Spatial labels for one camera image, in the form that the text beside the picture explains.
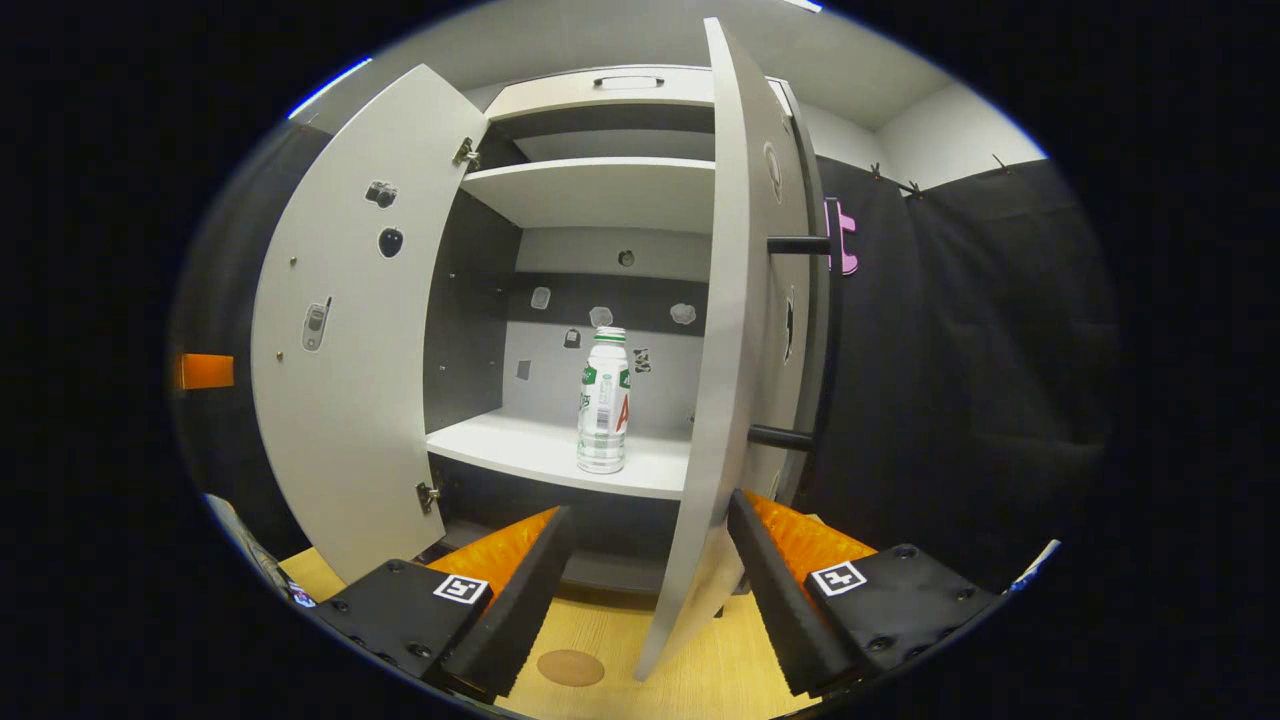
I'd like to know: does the white tray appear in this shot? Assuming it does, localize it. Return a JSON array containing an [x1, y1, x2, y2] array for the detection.
[[1005, 540, 1061, 593]]

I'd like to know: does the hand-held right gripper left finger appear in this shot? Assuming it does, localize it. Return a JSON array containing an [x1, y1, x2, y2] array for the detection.
[[318, 505, 575, 701]]

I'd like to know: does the round brown disc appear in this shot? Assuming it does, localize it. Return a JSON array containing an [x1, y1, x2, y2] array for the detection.
[[537, 650, 606, 688]]

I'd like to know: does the white cabinet with dark interior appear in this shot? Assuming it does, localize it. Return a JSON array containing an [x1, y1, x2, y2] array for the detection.
[[425, 65, 831, 611]]

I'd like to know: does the clear plastic bottle green label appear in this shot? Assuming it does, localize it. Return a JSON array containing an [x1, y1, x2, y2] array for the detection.
[[576, 326, 633, 475]]

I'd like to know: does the white cabinet shelf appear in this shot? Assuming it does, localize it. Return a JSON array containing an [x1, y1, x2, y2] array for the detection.
[[427, 408, 693, 501], [460, 157, 716, 236]]

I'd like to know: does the black backdrop cloth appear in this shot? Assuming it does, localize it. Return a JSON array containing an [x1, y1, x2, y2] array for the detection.
[[170, 120, 1121, 601]]

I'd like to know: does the white cabinet drawer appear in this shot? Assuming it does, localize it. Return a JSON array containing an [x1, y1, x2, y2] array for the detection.
[[485, 65, 791, 123]]

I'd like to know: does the black door handle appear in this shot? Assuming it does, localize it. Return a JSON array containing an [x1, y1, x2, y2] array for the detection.
[[748, 235, 833, 451]]

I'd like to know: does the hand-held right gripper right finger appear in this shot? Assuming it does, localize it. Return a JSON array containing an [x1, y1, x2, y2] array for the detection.
[[727, 488, 1003, 699]]

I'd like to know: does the small printed object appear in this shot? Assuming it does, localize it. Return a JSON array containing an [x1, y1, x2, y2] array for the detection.
[[205, 493, 319, 611]]

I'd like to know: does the white cabinet door with stickers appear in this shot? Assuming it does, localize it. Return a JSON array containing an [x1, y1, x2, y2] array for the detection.
[[250, 65, 489, 586]]

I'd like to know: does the white cabinet door with handle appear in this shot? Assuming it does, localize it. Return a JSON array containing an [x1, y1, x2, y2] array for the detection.
[[635, 18, 831, 683]]

